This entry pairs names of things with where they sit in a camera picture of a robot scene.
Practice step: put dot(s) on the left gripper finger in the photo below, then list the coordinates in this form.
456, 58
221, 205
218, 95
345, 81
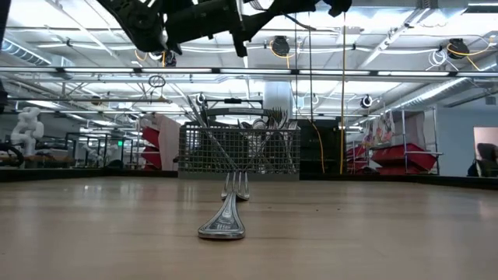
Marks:
268, 21

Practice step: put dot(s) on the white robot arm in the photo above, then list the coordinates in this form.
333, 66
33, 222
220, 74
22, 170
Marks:
27, 130

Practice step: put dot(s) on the long fluorescent light strip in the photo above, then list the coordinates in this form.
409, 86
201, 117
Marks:
330, 72

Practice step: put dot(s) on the red plastic storage bin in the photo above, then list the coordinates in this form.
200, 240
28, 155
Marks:
151, 137
151, 157
404, 155
356, 155

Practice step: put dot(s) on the pale pink board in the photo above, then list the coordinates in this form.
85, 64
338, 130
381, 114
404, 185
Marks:
169, 144

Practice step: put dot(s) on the colourful poster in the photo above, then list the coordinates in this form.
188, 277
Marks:
383, 128

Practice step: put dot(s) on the grey mesh cutlery basket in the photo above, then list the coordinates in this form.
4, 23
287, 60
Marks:
218, 155

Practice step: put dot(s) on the silver ventilation duct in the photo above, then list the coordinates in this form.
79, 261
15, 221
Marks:
447, 91
23, 52

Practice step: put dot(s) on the black frame workbench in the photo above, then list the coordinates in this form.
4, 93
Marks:
97, 134

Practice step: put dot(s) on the black aluminium table frame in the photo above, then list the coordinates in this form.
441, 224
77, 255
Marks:
58, 175

